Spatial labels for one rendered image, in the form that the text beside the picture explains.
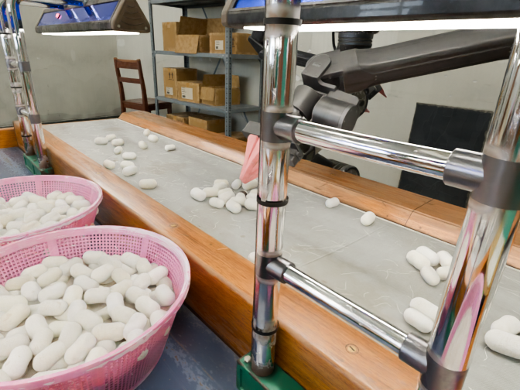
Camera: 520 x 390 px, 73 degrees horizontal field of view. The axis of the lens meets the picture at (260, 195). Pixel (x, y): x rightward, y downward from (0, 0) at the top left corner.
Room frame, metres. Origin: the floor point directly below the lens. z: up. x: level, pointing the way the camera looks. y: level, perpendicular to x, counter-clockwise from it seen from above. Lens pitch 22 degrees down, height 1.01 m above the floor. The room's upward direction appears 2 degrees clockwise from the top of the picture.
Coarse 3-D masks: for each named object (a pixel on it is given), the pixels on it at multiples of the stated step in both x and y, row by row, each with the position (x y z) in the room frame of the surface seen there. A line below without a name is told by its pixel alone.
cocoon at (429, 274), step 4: (424, 268) 0.40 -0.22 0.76; (428, 268) 0.40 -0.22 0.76; (432, 268) 0.40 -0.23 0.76; (420, 272) 0.40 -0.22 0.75; (424, 272) 0.39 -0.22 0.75; (428, 272) 0.39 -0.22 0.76; (432, 272) 0.38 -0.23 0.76; (424, 276) 0.39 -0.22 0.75; (428, 276) 0.38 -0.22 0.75; (432, 276) 0.38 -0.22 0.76; (436, 276) 0.38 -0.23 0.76; (428, 280) 0.38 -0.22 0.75; (432, 280) 0.38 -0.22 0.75; (436, 280) 0.38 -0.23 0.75; (432, 284) 0.38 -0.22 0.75; (436, 284) 0.38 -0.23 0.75
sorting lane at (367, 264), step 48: (96, 144) 1.02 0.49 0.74; (144, 192) 0.66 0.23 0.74; (288, 192) 0.69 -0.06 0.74; (240, 240) 0.48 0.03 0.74; (288, 240) 0.48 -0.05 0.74; (336, 240) 0.49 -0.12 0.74; (384, 240) 0.50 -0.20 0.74; (432, 240) 0.51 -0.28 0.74; (336, 288) 0.37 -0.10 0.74; (384, 288) 0.37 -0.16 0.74; (432, 288) 0.38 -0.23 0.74; (480, 384) 0.23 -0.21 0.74
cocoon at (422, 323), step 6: (408, 312) 0.31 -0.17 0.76; (414, 312) 0.31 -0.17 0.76; (420, 312) 0.31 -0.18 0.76; (408, 318) 0.31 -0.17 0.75; (414, 318) 0.30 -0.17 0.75; (420, 318) 0.30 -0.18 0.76; (426, 318) 0.30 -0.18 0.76; (414, 324) 0.30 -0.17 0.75; (420, 324) 0.29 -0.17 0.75; (426, 324) 0.29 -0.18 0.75; (432, 324) 0.29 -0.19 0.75; (420, 330) 0.29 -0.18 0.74; (426, 330) 0.29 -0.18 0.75
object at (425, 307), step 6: (414, 300) 0.33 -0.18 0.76; (420, 300) 0.32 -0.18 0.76; (426, 300) 0.32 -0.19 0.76; (414, 306) 0.32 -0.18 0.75; (420, 306) 0.32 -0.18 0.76; (426, 306) 0.31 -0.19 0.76; (432, 306) 0.31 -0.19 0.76; (426, 312) 0.31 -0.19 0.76; (432, 312) 0.31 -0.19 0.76; (432, 318) 0.30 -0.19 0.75
